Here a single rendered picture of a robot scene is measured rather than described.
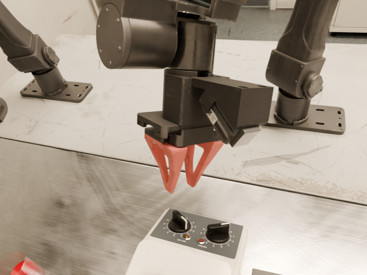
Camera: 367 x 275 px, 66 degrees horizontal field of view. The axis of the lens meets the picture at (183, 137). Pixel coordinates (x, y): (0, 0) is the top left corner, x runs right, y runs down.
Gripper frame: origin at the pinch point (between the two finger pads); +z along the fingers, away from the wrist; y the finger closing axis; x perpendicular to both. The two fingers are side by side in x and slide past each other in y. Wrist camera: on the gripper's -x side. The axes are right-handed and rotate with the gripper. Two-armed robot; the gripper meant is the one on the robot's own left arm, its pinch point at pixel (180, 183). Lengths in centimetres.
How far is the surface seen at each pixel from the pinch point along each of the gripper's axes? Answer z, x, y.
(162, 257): 7.2, -3.7, -4.7
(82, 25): -27, 219, 54
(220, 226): 5.6, -4.2, 4.1
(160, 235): 7.5, 0.4, -2.5
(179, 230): 7.1, -0.5, 0.1
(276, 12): -53, 170, 229
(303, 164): 1.6, -2.1, 25.4
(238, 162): 2.9, 6.0, 17.5
